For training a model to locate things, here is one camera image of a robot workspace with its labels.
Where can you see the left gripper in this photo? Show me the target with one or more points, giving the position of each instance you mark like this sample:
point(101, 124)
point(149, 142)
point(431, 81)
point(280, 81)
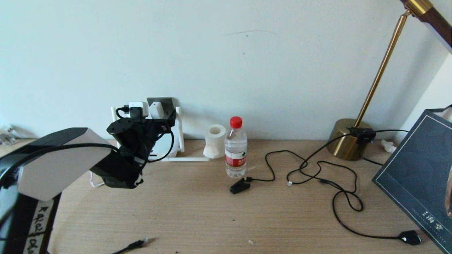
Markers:
point(144, 141)

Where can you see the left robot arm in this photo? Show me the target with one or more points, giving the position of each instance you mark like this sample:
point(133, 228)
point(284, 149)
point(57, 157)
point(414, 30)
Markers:
point(60, 162)

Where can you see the white router with antennas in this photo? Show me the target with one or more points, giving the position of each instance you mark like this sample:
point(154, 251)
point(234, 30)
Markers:
point(173, 144)

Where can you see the white toilet paper roll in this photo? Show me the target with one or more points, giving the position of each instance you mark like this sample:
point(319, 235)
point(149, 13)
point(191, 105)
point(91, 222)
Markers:
point(214, 144)

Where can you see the water bottle with red cap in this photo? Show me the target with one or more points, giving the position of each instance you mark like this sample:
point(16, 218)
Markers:
point(236, 148)

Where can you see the clear plastic object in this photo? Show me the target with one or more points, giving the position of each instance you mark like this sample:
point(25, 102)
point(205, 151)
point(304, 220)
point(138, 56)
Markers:
point(7, 135)

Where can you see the brass desk lamp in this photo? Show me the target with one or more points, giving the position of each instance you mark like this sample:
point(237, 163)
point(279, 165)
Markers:
point(340, 144)

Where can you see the black inline adapter box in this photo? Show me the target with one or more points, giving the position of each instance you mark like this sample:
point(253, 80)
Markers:
point(362, 135)

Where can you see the crumpled white tissue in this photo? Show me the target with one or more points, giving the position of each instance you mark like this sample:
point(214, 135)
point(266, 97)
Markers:
point(388, 146)

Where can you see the dark teal gift bag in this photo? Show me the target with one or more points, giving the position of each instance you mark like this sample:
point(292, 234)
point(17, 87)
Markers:
point(416, 169)

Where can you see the grey wall socket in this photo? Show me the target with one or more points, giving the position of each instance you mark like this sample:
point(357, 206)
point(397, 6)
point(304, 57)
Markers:
point(169, 105)

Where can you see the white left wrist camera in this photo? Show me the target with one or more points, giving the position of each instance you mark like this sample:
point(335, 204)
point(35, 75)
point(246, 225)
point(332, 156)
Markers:
point(143, 107)

